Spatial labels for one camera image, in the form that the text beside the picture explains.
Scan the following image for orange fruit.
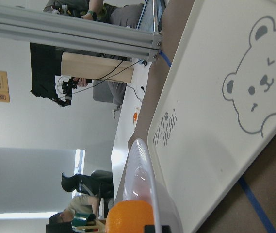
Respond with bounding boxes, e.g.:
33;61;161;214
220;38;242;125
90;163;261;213
105;200;155;233

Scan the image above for aluminium frame post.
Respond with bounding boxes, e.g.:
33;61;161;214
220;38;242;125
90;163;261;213
0;5;162;61

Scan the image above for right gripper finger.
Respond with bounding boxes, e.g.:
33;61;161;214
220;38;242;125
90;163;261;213
144;225;171;233

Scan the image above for cream bear tray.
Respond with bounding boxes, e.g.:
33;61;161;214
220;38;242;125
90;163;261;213
148;0;276;233

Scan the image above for white round plate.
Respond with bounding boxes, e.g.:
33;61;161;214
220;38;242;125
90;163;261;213
123;139;183;233

